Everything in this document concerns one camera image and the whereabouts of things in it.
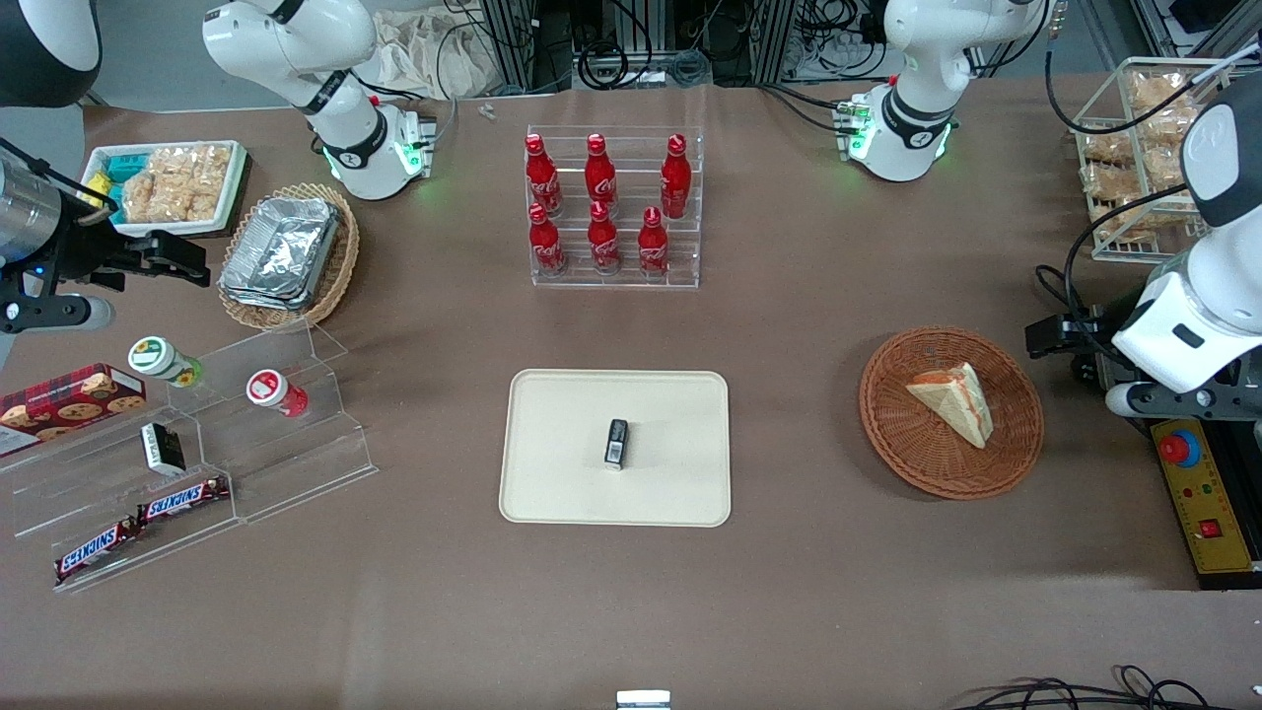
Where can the snickers chocolate bar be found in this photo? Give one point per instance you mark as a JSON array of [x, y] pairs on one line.
[[182, 500], [94, 550]]

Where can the clear bag of rice crackers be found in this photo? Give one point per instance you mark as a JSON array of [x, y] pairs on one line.
[[177, 182]]

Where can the red yogurt drink bottle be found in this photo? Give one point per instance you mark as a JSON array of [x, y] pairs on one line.
[[276, 391]]

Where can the small black box white label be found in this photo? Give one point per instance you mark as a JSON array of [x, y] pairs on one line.
[[163, 449], [617, 444]]

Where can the red emergency stop button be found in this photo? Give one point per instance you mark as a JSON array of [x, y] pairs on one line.
[[1179, 449]]

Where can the teal snack packet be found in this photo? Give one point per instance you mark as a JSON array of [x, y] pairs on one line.
[[123, 168]]

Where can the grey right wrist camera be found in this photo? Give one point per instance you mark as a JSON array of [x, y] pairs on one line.
[[49, 314]]

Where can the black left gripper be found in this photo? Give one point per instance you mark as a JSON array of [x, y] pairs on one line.
[[1096, 335]]

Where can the triangle sandwich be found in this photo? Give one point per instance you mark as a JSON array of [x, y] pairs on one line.
[[954, 402]]

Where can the beige plastic serving tray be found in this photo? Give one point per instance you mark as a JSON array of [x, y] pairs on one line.
[[562, 454]]

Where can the clear acrylic bottle rack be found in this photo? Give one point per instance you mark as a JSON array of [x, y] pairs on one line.
[[631, 279]]

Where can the stacked aluminium foil containers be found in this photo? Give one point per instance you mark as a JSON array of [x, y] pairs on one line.
[[281, 251]]

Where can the oval tan wicker basket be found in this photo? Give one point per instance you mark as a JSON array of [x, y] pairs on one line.
[[340, 266]]

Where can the clear acrylic stepped shelf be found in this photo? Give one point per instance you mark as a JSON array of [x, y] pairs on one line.
[[296, 463]]

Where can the green yogurt drink bottle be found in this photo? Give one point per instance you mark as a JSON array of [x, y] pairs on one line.
[[163, 360]]

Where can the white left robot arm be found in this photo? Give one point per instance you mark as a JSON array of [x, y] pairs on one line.
[[917, 59]]

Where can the white black device edge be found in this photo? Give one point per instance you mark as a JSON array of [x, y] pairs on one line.
[[643, 700]]

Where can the yellow snack packet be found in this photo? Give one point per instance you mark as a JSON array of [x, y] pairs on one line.
[[100, 190]]

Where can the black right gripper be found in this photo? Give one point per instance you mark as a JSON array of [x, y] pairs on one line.
[[81, 252]]

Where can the round brown wicker basket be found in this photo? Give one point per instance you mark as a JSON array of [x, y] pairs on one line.
[[907, 444]]

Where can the red plaid cookie box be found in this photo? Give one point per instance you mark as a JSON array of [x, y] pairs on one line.
[[69, 399]]

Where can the yellow control panel box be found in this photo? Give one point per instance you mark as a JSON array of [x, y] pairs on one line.
[[1218, 493]]

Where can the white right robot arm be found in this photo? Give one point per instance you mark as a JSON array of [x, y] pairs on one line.
[[296, 39]]

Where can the red cola bottle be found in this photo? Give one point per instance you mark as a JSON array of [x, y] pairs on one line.
[[599, 177], [542, 177], [603, 245], [675, 179], [653, 247], [546, 247]]

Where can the white rectangular snack tray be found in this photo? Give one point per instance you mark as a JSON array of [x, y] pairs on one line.
[[163, 229]]

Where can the beige cloth bag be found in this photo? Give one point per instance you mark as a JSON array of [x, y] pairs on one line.
[[434, 54]]

